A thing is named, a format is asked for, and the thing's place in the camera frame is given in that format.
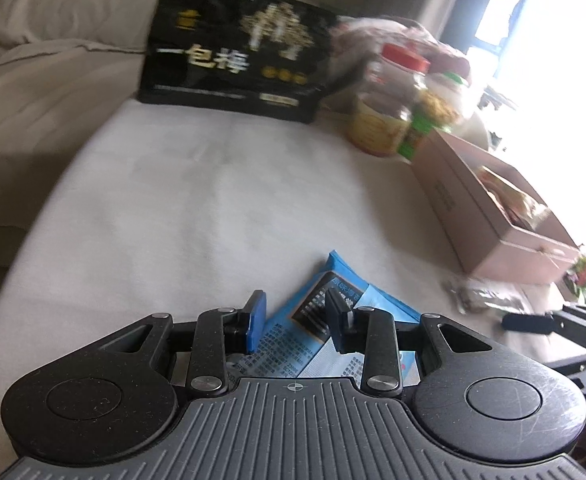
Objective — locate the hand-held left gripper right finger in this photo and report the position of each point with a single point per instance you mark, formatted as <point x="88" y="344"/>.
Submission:
<point x="335" y="320"/>

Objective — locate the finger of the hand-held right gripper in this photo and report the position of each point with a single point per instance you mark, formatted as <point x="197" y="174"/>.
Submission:
<point x="528" y="322"/>

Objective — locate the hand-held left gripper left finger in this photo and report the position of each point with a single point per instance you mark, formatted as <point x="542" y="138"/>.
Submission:
<point x="257" y="320"/>

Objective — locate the blue and white snack packet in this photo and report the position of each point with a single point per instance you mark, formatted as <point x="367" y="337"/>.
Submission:
<point x="295" y="332"/>

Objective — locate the clear brown snack packet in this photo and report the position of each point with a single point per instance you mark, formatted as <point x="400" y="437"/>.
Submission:
<point x="483" y="295"/>

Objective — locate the red pastry snack packet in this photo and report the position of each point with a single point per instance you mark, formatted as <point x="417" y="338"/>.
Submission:
<point x="525" y="210"/>

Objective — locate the pink cardboard box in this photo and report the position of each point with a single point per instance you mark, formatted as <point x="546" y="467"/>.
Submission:
<point x="473" y="220"/>

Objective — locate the potted pink flowers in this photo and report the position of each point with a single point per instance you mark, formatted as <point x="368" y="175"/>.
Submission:
<point x="583" y="270"/>

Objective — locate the clear jar with red lid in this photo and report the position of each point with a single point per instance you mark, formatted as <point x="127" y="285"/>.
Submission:
<point x="378" y="125"/>

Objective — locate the round jar with green lid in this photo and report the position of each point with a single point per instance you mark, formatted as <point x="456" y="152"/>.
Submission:
<point x="438" y="105"/>

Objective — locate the black snack bag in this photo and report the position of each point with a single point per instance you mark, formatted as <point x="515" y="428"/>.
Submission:
<point x="223" y="70"/>

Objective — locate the pink printed blanket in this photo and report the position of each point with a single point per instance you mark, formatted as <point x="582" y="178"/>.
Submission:
<point x="413" y="35"/>

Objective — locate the grey sofa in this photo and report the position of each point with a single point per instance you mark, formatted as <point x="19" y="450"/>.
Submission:
<point x="48" y="85"/>

